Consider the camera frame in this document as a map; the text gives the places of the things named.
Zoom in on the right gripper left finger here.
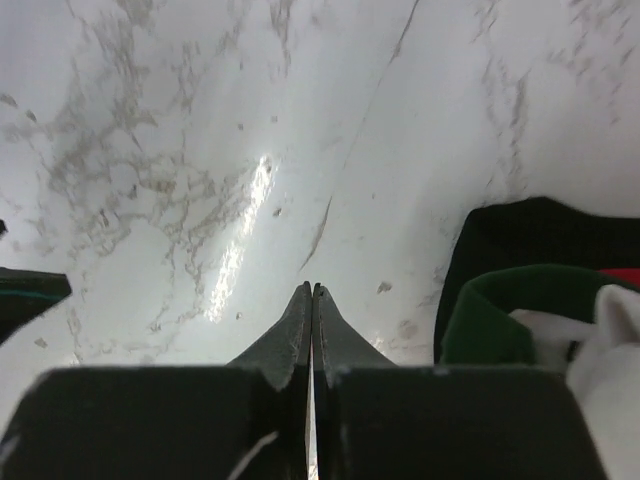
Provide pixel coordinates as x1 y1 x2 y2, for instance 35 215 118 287
1 283 312 479

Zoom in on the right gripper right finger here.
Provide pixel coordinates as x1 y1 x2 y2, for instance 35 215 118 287
312 285 606 480

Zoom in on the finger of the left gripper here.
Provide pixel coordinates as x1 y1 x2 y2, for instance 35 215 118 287
0 267 72 342

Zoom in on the dark green t shirt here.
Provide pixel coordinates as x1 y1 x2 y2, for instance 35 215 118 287
439 264 639 365

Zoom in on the black t shirt pile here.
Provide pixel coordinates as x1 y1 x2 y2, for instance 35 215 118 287
433 197 639 361

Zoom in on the magenta t shirt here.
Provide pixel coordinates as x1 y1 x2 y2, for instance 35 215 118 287
601 268 640 287

